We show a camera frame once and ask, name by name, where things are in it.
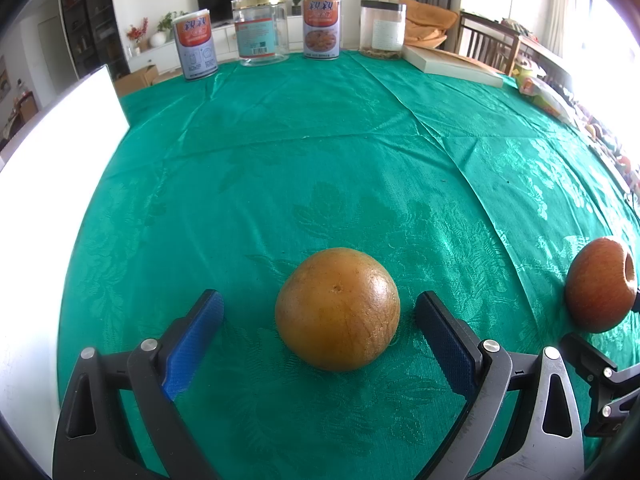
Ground white board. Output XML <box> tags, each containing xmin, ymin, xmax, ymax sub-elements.
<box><xmin>0</xmin><ymin>64</ymin><xmax>130</xmax><ymax>461</ymax></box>

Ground green plant in white vase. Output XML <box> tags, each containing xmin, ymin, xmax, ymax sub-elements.
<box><xmin>150</xmin><ymin>11</ymin><xmax>188</xmax><ymax>47</ymax></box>

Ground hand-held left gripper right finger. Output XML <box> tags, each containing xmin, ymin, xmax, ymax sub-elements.
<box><xmin>415</xmin><ymin>290</ymin><xmax>586</xmax><ymax>480</ymax></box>

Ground wooden chair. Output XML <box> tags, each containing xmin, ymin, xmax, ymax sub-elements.
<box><xmin>456</xmin><ymin>10</ymin><xmax>521</xmax><ymax>76</ymax></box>

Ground dark display cabinet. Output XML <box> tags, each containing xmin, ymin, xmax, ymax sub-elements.
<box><xmin>59</xmin><ymin>0</ymin><xmax>131</xmax><ymax>81</ymax></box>

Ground clear jar with teal label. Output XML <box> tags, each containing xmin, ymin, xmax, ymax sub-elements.
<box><xmin>231</xmin><ymin>0</ymin><xmax>290</xmax><ymax>67</ymax></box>

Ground flat white box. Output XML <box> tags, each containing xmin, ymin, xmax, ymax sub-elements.
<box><xmin>402</xmin><ymin>44</ymin><xmax>505</xmax><ymax>89</ymax></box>

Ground green tablecloth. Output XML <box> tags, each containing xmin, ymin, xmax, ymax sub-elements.
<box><xmin>52</xmin><ymin>50</ymin><xmax>640</xmax><ymax>480</ymax></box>

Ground clear jar with black lid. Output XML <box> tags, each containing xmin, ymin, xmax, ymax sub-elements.
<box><xmin>360</xmin><ymin>0</ymin><xmax>407</xmax><ymax>60</ymax></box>

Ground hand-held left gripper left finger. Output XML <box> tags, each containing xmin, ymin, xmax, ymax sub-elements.
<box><xmin>52</xmin><ymin>289</ymin><xmax>225</xmax><ymax>480</ymax></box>

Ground orange bean bag chair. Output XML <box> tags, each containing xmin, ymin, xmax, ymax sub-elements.
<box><xmin>400</xmin><ymin>0</ymin><xmax>460</xmax><ymax>46</ymax></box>

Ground orange label tin can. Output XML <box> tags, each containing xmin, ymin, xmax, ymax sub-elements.
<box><xmin>302</xmin><ymin>0</ymin><xmax>343</xmax><ymax>59</ymax></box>
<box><xmin>172</xmin><ymin>8</ymin><xmax>219</xmax><ymax>81</ymax></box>

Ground red apple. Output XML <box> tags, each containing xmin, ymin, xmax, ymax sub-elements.
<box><xmin>565</xmin><ymin>236</ymin><xmax>639</xmax><ymax>334</ymax></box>

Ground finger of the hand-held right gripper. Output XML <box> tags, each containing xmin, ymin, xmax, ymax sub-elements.
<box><xmin>559</xmin><ymin>332</ymin><xmax>640</xmax><ymax>437</ymax></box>

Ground red flowers in vase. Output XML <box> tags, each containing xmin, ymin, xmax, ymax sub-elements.
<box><xmin>126</xmin><ymin>17</ymin><xmax>149</xmax><ymax>56</ymax></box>

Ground plastic bag with orange print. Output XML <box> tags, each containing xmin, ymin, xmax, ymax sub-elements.
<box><xmin>515</xmin><ymin>67</ymin><xmax>578</xmax><ymax>126</ymax></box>

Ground cardboard box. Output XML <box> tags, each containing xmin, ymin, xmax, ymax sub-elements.
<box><xmin>114</xmin><ymin>64</ymin><xmax>161</xmax><ymax>98</ymax></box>

